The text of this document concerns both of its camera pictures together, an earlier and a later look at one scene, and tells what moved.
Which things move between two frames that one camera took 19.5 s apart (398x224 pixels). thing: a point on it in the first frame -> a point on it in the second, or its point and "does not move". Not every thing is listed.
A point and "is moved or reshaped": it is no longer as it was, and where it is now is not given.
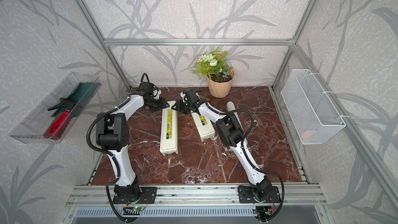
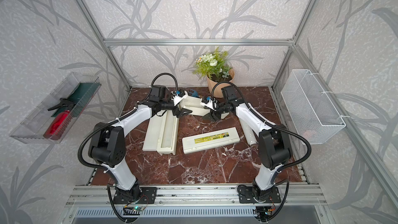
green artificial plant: x=212 y=66 does not move
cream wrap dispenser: x=204 y=126 is moved or reshaped
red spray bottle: x=58 y=123 does not move
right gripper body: x=183 y=108 -> x=221 y=109
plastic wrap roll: x=230 y=107 is moved or reshaped
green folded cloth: x=81 y=95 does not move
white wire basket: x=314 y=119 does not move
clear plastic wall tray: x=51 y=120 does not move
